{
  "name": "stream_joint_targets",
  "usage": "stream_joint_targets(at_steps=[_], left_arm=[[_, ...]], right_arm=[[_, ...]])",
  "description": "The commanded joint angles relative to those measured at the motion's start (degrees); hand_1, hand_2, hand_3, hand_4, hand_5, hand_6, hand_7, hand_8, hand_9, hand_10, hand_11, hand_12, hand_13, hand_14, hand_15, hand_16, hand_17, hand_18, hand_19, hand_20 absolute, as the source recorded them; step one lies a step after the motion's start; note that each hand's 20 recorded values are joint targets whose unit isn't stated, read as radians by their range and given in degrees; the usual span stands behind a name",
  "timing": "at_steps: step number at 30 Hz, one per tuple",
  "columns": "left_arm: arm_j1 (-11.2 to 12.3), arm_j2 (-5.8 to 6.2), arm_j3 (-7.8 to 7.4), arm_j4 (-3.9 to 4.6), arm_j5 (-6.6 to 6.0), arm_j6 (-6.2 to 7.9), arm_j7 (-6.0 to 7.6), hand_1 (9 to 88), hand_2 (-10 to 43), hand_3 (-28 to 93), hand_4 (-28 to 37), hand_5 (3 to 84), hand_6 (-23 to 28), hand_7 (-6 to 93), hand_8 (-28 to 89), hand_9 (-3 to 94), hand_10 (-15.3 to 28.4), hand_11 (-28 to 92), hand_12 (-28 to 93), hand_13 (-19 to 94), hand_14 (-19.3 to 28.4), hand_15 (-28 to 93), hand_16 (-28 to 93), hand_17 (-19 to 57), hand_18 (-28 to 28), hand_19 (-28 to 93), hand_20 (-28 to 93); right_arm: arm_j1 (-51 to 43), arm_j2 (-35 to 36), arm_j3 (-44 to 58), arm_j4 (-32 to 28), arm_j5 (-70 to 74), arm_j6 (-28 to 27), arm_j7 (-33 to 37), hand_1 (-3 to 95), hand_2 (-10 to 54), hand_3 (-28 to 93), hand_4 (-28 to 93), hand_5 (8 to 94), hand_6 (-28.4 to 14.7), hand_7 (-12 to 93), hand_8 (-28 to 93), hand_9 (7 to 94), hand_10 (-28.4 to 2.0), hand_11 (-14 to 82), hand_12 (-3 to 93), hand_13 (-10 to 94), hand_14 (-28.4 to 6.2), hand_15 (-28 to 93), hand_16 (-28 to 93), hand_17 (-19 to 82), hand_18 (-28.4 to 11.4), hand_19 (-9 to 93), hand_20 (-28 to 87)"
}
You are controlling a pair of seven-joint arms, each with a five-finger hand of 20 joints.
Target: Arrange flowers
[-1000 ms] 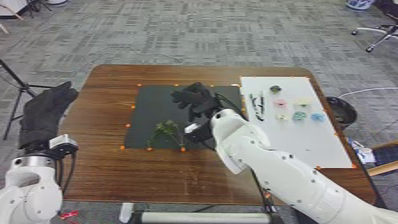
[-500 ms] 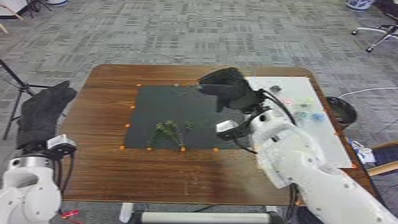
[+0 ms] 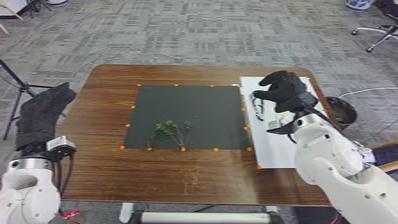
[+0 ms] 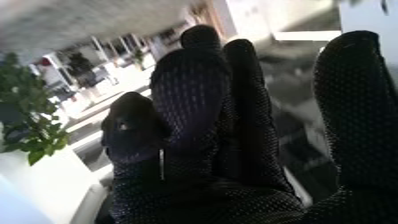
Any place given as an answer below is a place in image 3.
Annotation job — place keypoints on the blue and white vase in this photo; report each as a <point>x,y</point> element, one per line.
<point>359,4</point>

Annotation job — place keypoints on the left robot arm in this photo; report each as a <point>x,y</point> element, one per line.
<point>27,193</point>

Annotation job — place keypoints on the pale grey bar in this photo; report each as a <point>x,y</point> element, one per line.
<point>205,218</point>

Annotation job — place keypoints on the white sheet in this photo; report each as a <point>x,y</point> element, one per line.
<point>272,146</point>

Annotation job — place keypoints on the dark mat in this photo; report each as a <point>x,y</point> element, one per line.
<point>189,113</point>

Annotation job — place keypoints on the green sprig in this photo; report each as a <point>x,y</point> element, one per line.
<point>173,130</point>
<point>157,128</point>

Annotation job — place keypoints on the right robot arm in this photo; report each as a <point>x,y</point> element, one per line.
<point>338,173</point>

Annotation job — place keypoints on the black round stool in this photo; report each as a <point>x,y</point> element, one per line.
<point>343,111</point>

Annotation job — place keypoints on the office chair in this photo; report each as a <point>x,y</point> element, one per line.
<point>382,28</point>

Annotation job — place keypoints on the black tripod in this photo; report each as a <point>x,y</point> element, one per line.
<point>15,83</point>

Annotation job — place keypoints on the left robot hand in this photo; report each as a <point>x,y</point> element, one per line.
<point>43,110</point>

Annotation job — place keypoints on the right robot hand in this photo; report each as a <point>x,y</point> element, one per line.
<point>285,90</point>

